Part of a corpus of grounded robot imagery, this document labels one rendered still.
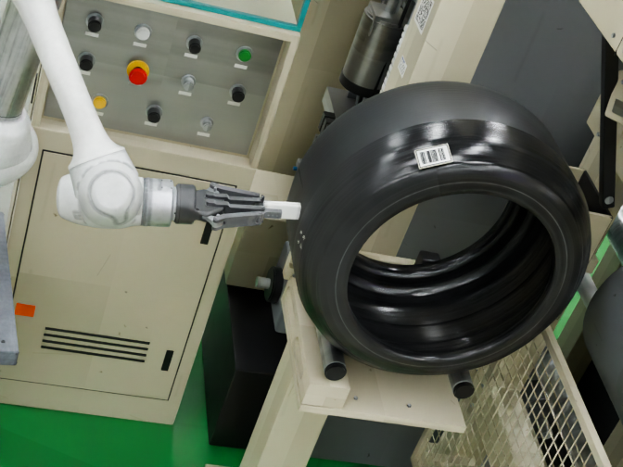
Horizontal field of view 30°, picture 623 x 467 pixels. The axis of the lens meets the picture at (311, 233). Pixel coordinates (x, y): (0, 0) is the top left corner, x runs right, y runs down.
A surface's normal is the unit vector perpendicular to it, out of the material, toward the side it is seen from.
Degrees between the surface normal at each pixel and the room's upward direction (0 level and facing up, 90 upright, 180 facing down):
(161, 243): 90
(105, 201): 57
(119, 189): 61
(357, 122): 51
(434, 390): 0
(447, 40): 90
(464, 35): 90
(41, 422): 0
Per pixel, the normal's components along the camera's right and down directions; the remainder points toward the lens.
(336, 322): -0.05, 0.65
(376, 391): 0.29, -0.79
